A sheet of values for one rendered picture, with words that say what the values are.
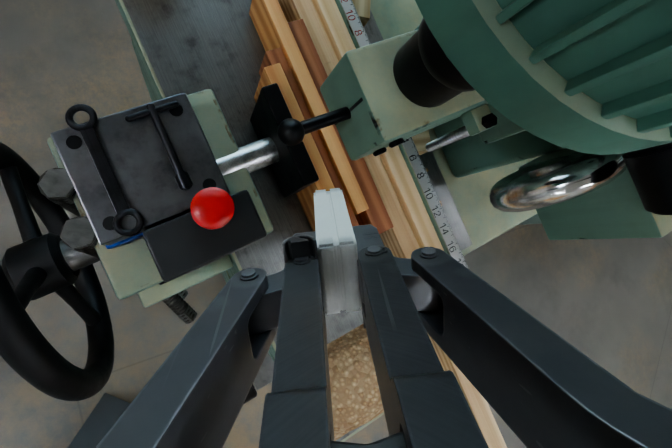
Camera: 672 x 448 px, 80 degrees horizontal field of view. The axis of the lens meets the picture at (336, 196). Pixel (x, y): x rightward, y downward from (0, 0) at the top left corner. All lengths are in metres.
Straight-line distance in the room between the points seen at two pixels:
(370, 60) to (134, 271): 0.24
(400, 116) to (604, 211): 0.24
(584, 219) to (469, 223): 0.22
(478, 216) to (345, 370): 0.34
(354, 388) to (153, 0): 0.43
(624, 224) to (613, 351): 1.73
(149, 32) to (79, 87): 0.98
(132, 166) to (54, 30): 1.22
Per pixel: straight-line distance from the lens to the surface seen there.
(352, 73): 0.30
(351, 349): 0.44
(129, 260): 0.36
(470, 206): 0.65
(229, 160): 0.37
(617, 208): 0.45
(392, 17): 0.68
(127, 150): 0.33
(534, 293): 1.84
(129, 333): 1.35
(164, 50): 0.47
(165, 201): 0.32
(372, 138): 0.30
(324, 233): 0.16
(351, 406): 0.44
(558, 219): 0.49
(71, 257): 0.51
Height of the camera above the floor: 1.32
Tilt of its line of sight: 70 degrees down
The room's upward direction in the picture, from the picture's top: 69 degrees clockwise
